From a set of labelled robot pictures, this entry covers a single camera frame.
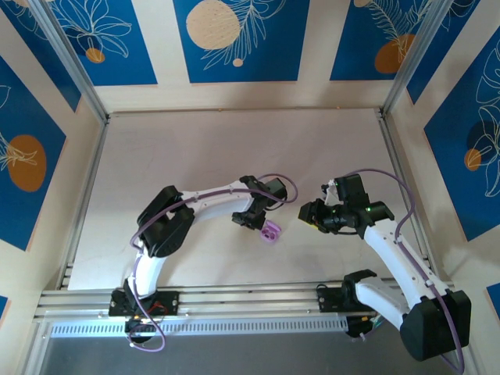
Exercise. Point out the purple earbud charging case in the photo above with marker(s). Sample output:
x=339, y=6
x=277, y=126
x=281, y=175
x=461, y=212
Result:
x=275, y=228

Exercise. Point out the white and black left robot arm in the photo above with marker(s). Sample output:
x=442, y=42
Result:
x=218, y=203

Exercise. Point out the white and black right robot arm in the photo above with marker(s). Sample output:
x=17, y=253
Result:
x=394, y=258

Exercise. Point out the black right controller box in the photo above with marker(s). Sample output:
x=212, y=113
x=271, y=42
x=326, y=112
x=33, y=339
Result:
x=353, y=328

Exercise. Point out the black controller box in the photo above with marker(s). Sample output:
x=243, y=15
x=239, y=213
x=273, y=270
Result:
x=353, y=328
x=140, y=335

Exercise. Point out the grey metal plate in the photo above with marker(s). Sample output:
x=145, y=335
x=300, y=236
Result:
x=254, y=359

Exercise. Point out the black left controller box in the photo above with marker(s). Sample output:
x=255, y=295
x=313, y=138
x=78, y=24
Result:
x=140, y=335

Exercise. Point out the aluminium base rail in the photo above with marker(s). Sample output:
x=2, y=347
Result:
x=254, y=298

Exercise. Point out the aluminium table side rail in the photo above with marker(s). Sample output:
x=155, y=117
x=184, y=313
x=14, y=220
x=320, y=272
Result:
x=88, y=187
x=395, y=156

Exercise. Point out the aluminium frame post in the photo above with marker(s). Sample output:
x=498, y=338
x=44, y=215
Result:
x=69, y=54
x=416, y=54

